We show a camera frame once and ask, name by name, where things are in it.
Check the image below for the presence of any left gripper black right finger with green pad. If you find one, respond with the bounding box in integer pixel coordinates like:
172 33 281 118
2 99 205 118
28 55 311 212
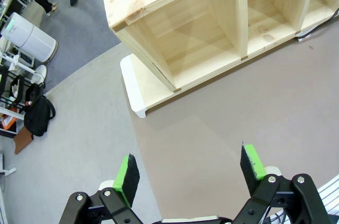
231 141 332 224

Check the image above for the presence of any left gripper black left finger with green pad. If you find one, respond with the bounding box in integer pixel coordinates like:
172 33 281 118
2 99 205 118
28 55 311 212
59 153 146 224

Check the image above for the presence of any black power cable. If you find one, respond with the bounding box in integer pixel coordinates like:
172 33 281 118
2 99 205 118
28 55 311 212
296 6 339 41

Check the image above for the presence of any white ribbed panel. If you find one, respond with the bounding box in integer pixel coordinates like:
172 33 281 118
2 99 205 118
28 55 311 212
316 173 339 216

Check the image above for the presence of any black backpack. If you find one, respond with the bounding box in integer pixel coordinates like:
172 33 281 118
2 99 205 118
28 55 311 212
23 95 56 137

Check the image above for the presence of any brown wooden board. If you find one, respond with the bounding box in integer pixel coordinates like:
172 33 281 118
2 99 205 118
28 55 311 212
13 126 35 155

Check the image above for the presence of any white floor stand foot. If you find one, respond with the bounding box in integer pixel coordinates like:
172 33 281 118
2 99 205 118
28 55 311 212
0 151 17 176

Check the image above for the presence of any orange box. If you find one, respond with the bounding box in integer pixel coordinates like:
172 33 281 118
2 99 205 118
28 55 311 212
0 114 17 132

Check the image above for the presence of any black metal rack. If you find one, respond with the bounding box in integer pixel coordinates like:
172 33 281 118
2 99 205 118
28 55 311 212
0 64 43 115

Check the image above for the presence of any pine wood cubby shelf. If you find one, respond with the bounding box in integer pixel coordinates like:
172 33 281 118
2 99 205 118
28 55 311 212
96 0 339 93

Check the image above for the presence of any white cylindrical air purifier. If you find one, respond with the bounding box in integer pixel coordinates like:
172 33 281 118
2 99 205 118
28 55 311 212
1 12 58 64

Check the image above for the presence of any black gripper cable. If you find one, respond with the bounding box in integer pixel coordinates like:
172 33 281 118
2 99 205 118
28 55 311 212
264 207 288 224

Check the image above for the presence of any white desk frame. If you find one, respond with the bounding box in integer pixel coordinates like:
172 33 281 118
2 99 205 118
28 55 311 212
0 49 35 74

